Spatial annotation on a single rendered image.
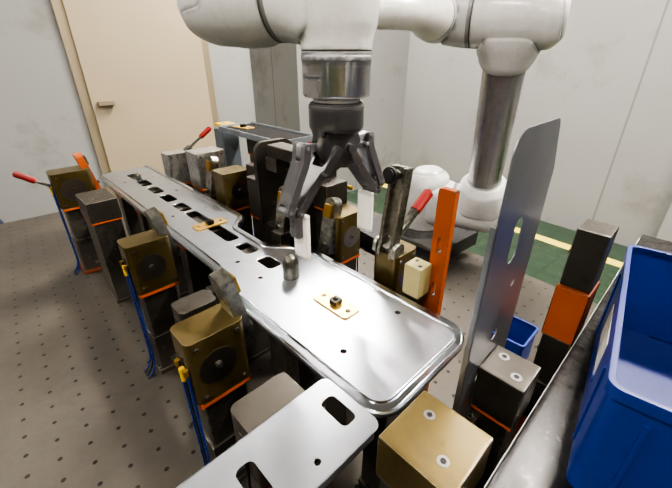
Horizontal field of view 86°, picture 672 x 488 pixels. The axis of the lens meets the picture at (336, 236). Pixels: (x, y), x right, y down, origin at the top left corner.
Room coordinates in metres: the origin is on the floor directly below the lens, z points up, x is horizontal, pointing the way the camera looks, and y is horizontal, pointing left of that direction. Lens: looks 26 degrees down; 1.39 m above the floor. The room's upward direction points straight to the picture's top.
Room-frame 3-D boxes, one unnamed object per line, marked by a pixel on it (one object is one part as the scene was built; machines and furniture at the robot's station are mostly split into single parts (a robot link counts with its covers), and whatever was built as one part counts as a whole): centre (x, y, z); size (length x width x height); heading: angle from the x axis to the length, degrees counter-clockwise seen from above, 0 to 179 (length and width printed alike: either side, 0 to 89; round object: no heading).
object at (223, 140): (1.43, 0.43, 0.92); 0.08 x 0.08 x 0.44; 44
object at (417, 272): (0.54, -0.14, 0.88); 0.04 x 0.04 x 0.37; 44
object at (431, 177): (1.26, -0.34, 0.92); 0.18 x 0.16 x 0.22; 63
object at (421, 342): (0.86, 0.34, 1.00); 1.38 x 0.22 x 0.02; 44
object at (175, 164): (1.40, 0.61, 0.88); 0.12 x 0.07 x 0.36; 134
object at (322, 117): (0.51, 0.00, 1.29); 0.08 x 0.07 x 0.09; 134
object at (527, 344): (0.70, -0.43, 0.74); 0.11 x 0.10 x 0.09; 44
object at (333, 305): (0.51, 0.00, 1.01); 0.08 x 0.04 x 0.01; 44
